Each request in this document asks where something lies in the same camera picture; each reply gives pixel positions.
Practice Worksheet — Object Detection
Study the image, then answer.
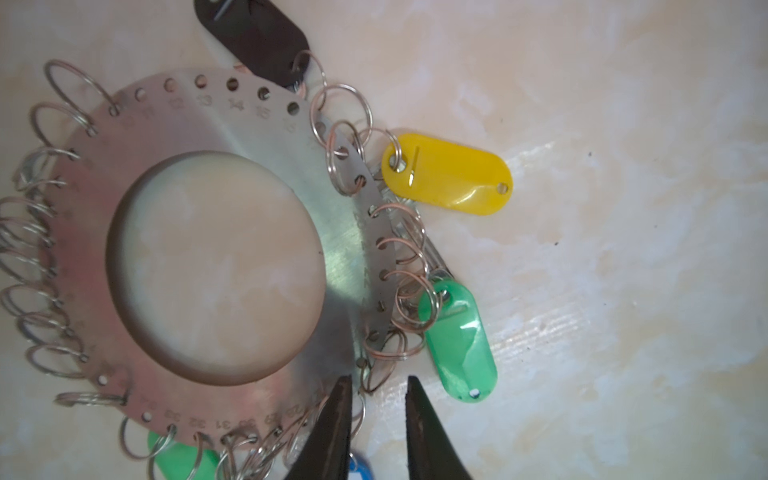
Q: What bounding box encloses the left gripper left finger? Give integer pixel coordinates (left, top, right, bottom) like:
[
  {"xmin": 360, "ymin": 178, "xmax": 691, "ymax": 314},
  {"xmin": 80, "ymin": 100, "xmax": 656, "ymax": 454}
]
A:
[{"xmin": 285, "ymin": 375, "xmax": 353, "ymax": 480}]

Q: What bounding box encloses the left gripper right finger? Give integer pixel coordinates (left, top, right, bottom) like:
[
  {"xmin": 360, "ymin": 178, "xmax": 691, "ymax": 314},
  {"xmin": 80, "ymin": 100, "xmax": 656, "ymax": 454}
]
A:
[{"xmin": 405, "ymin": 375, "xmax": 471, "ymax": 480}]

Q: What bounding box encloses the blue key tag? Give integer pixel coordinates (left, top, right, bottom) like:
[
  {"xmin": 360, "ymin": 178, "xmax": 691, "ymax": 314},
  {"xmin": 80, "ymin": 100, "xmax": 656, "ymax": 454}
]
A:
[{"xmin": 349, "ymin": 452, "xmax": 375, "ymax": 480}]

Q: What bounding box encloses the green key tag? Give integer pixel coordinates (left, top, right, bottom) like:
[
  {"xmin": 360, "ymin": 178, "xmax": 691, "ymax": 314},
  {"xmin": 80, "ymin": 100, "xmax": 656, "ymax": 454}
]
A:
[
  {"xmin": 147, "ymin": 443, "xmax": 219, "ymax": 480},
  {"xmin": 425, "ymin": 279, "xmax": 498, "ymax": 403}
]

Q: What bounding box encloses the yellow key tag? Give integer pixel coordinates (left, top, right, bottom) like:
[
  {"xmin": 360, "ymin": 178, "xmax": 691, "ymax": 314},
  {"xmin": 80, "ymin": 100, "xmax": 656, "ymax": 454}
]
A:
[{"xmin": 381, "ymin": 133, "xmax": 514, "ymax": 216}]

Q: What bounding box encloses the black key tag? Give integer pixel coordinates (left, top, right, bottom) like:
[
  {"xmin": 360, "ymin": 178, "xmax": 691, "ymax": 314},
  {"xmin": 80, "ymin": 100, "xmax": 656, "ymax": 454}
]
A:
[{"xmin": 193, "ymin": 0, "xmax": 309, "ymax": 87}]

